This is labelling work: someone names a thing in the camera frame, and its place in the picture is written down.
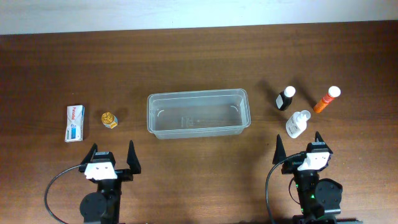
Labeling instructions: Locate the right black cable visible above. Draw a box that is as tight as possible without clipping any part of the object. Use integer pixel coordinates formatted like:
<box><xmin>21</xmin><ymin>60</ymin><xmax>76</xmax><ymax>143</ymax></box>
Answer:
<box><xmin>265</xmin><ymin>154</ymin><xmax>304</xmax><ymax>224</ymax></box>

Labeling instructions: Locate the white lotion bottle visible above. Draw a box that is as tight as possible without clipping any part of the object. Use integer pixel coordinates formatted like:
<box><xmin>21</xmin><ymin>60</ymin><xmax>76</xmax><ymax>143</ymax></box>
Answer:
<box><xmin>285</xmin><ymin>110</ymin><xmax>311</xmax><ymax>139</ymax></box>

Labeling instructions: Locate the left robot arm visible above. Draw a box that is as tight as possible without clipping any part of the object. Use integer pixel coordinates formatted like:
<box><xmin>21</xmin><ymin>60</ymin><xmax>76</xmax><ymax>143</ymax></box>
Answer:
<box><xmin>78</xmin><ymin>141</ymin><xmax>141</xmax><ymax>224</ymax></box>

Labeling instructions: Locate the clear plastic container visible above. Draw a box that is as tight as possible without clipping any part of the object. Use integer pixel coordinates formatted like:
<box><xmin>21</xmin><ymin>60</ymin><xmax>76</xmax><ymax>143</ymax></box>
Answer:
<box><xmin>147</xmin><ymin>88</ymin><xmax>251</xmax><ymax>139</ymax></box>

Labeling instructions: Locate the black cable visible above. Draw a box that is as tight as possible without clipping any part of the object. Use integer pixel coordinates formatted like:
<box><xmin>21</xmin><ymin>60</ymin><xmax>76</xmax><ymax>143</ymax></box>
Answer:
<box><xmin>44</xmin><ymin>164</ymin><xmax>86</xmax><ymax>224</ymax></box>
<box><xmin>265</xmin><ymin>154</ymin><xmax>304</xmax><ymax>224</ymax></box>

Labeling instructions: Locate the black bottle white cap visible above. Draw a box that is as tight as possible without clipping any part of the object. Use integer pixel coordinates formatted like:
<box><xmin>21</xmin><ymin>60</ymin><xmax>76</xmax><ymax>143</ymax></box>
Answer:
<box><xmin>275</xmin><ymin>86</ymin><xmax>296</xmax><ymax>111</ymax></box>

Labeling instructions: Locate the left black cable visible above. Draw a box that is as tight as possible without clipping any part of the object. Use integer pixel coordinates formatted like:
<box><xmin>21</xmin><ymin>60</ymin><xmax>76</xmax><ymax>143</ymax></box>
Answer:
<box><xmin>44</xmin><ymin>164</ymin><xmax>86</xmax><ymax>224</ymax></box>

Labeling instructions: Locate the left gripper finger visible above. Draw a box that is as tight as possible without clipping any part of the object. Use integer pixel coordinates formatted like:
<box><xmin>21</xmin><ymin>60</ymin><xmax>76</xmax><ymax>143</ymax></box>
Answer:
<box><xmin>81</xmin><ymin>143</ymin><xmax>98</xmax><ymax>164</ymax></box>
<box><xmin>126</xmin><ymin>140</ymin><xmax>141</xmax><ymax>174</ymax></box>

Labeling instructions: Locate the orange tube white cap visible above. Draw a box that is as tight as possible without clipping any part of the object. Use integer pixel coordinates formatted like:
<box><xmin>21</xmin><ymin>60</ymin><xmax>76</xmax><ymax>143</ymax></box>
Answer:
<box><xmin>313</xmin><ymin>86</ymin><xmax>341</xmax><ymax>113</ymax></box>

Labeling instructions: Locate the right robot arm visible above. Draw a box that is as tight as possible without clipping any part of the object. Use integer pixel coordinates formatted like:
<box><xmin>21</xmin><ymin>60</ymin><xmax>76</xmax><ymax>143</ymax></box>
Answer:
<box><xmin>266</xmin><ymin>132</ymin><xmax>362</xmax><ymax>224</ymax></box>

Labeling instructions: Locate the white medicine box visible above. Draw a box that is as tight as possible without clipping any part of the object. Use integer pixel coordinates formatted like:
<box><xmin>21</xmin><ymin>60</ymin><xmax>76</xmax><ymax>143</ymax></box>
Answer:
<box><xmin>65</xmin><ymin>105</ymin><xmax>85</xmax><ymax>142</ymax></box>

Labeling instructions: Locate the small gold-lid jar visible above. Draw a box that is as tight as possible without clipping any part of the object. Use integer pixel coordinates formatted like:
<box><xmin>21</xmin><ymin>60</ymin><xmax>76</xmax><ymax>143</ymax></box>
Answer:
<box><xmin>101</xmin><ymin>112</ymin><xmax>118</xmax><ymax>129</ymax></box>

